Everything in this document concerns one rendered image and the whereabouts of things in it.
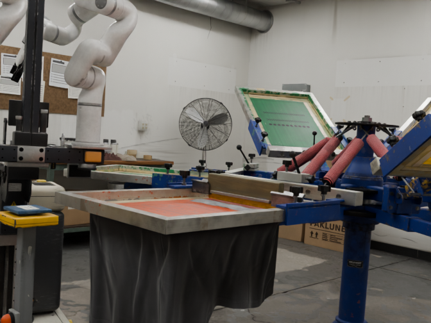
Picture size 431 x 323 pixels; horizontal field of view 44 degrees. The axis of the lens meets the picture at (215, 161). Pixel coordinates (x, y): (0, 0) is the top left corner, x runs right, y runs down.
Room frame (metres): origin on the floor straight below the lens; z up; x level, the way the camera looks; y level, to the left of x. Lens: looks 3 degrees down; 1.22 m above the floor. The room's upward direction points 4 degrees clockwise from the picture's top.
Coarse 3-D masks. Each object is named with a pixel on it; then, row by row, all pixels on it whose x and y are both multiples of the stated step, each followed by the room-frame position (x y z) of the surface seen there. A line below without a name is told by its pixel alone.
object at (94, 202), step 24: (72, 192) 1.75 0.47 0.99; (96, 192) 1.81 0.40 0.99; (120, 192) 1.88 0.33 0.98; (144, 192) 1.95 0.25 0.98; (168, 192) 2.03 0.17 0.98; (192, 192) 2.12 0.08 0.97; (120, 216) 1.47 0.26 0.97; (144, 216) 1.39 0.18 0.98; (192, 216) 1.41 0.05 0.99; (216, 216) 1.45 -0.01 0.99; (240, 216) 1.52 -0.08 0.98; (264, 216) 1.60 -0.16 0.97
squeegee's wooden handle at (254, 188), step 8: (208, 176) 2.07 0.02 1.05; (216, 176) 2.04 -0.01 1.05; (224, 176) 2.01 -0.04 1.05; (232, 176) 1.98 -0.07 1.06; (216, 184) 2.04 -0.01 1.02; (224, 184) 2.01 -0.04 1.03; (232, 184) 1.98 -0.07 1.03; (240, 184) 1.95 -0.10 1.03; (248, 184) 1.92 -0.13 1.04; (256, 184) 1.89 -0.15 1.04; (264, 184) 1.87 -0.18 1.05; (272, 184) 1.84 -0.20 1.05; (280, 184) 1.83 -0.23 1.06; (232, 192) 1.98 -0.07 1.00; (240, 192) 1.95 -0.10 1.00; (248, 192) 1.92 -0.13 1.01; (256, 192) 1.89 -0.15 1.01; (264, 192) 1.87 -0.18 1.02; (280, 192) 1.83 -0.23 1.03
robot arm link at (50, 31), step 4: (44, 16) 2.25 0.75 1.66; (44, 20) 2.19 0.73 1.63; (48, 20) 2.23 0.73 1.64; (44, 24) 2.16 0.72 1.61; (48, 24) 2.16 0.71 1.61; (52, 24) 2.17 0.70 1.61; (44, 28) 2.15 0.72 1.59; (48, 28) 2.15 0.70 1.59; (52, 28) 2.16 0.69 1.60; (56, 28) 2.19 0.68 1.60; (44, 32) 2.15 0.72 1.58; (48, 32) 2.15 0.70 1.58; (52, 32) 2.16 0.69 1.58; (56, 32) 2.18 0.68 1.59; (44, 36) 2.16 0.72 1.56; (48, 36) 2.16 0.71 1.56; (52, 36) 2.17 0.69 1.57; (56, 36) 2.19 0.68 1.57; (48, 40) 2.19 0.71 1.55; (52, 40) 2.19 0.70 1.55
